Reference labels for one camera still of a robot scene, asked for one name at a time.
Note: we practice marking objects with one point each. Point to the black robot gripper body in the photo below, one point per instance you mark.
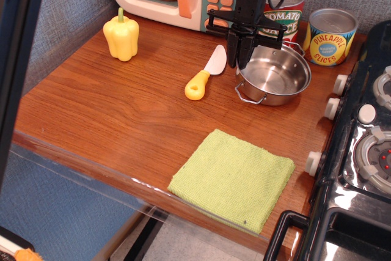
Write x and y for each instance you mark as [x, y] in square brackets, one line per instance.
[246, 26]

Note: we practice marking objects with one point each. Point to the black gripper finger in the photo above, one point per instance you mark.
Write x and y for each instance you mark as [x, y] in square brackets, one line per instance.
[245, 50]
[233, 48]

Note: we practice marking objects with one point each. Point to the stainless steel pan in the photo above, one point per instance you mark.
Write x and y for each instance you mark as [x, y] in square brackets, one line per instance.
[273, 77]

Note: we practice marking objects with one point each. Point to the tomato sauce can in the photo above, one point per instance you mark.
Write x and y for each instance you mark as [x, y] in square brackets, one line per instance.
[288, 14]

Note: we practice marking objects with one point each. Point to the pineapple slices can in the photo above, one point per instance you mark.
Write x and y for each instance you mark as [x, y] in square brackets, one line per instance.
[329, 36]

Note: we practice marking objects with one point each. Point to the white stove knob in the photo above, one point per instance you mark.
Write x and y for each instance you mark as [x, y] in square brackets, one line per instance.
[339, 84]
[312, 163]
[331, 108]

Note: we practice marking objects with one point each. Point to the yellow toy bell pepper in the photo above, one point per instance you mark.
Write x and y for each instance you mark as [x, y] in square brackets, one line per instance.
[122, 35]

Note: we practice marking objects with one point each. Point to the green folded cloth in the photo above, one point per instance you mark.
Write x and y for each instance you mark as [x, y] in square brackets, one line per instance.
[232, 181]

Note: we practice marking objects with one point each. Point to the white round stove button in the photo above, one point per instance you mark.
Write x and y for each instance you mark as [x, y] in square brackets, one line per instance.
[366, 114]

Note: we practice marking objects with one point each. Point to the black toy stove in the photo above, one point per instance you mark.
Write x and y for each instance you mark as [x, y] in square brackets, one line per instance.
[349, 216]

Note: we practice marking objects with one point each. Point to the orange fuzzy object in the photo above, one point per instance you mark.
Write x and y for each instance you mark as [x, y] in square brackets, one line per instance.
[27, 255]

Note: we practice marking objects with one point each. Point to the yellow handled toy knife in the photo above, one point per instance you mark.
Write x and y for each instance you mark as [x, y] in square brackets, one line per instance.
[196, 87]

